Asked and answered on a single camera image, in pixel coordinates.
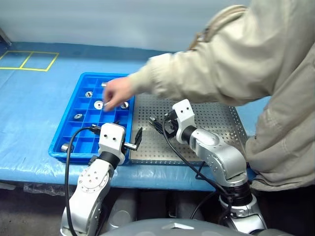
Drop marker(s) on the metal nut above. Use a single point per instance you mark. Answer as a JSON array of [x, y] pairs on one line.
[[66, 147], [88, 94], [78, 116], [124, 105]]

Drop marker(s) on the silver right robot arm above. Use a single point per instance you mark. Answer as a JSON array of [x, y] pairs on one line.
[[216, 152]]

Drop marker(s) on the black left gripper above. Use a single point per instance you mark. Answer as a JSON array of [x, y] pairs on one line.
[[130, 146]]

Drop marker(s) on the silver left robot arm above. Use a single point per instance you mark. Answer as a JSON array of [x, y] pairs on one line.
[[93, 182]]

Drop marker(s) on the person's beige sleeved forearm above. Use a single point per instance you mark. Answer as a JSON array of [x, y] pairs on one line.
[[167, 76]]

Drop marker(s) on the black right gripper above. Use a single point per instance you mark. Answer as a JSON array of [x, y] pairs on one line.
[[172, 125]]

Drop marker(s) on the grey robot torso top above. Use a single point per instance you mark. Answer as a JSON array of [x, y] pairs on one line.
[[172, 228]]

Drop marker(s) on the person in beige jacket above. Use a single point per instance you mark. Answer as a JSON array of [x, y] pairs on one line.
[[283, 73]]

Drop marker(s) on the dark grey rounded shape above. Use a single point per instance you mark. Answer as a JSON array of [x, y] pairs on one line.
[[123, 209], [187, 206]]

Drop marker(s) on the perforated metal tray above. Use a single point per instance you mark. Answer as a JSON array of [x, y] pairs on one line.
[[221, 118]]

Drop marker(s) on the blue compartment tray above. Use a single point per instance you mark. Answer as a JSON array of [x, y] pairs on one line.
[[108, 115]]

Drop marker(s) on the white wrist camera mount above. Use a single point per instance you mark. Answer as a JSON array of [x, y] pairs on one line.
[[110, 140], [183, 110]]

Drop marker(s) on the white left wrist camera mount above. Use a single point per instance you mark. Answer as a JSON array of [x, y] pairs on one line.
[[110, 140]]

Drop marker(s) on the metal nut in blue tray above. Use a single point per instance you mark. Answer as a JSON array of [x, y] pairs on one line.
[[88, 94]]

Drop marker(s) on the blue plastic table cover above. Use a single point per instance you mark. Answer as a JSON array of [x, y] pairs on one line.
[[29, 110]]

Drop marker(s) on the person's bare hand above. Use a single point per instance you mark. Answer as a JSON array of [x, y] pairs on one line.
[[116, 92]]

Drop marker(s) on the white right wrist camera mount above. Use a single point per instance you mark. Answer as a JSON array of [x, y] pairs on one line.
[[183, 110]]

